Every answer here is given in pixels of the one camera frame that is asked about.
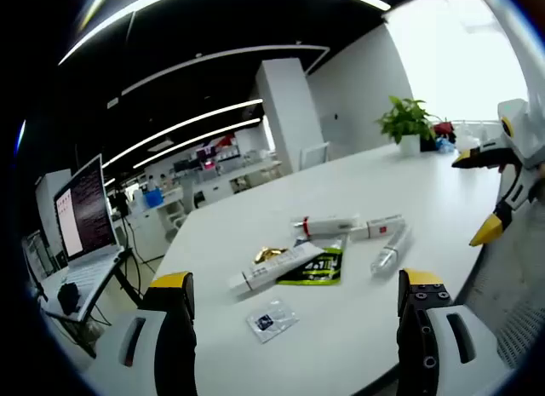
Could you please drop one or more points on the silver laptop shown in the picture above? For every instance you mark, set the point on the silver laptop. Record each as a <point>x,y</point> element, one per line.
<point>85,208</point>

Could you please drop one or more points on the blue plastic bag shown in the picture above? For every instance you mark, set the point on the blue plastic bag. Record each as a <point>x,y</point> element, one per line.
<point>443,145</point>

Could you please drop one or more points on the black laptop stand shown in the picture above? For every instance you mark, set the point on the black laptop stand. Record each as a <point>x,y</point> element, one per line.
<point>123,281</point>

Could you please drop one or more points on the grey mesh office chair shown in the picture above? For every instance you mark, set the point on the grey mesh office chair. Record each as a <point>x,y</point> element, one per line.
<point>511,319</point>

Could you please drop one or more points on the green black skincare sachet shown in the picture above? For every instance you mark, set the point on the green black skincare sachet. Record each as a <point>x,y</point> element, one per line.
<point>319,270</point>

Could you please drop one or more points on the red bag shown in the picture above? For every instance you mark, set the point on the red bag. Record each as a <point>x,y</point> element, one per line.
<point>445,127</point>

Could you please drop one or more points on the small black object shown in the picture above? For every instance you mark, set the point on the small black object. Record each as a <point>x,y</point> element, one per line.
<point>69,298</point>

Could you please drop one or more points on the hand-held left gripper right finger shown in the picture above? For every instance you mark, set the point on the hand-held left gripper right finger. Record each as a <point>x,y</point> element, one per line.
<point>443,336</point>

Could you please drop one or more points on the white skincare tube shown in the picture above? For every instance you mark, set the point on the white skincare tube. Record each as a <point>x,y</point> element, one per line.
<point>277,268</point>

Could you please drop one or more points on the gold foil skincare sachet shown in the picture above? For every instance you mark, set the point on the gold foil skincare sachet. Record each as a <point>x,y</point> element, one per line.
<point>268,254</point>

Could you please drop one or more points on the slim clear skincare bottle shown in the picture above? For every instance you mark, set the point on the slim clear skincare bottle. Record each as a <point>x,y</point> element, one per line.
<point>394,247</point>

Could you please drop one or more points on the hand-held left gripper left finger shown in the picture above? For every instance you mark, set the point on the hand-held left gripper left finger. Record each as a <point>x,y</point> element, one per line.
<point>174,328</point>

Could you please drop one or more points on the green potted plant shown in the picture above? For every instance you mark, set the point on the green potted plant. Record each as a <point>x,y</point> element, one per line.
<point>406,119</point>

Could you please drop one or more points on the white pump bottle red collar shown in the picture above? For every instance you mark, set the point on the white pump bottle red collar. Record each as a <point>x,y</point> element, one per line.
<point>328,225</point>

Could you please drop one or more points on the white chair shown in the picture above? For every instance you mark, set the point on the white chair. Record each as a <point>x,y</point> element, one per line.
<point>315,155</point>

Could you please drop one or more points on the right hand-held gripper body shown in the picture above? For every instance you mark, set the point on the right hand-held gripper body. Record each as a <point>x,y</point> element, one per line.
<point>528,136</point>

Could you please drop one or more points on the blue storage box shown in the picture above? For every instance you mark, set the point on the blue storage box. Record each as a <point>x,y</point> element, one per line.
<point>153,199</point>

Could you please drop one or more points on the ceiling light strip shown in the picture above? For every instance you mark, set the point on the ceiling light strip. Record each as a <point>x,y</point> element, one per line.
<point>200,138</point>
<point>183,124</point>

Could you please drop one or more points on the small clear skincare sachet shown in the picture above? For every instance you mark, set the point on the small clear skincare sachet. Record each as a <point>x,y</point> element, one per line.
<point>272,319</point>

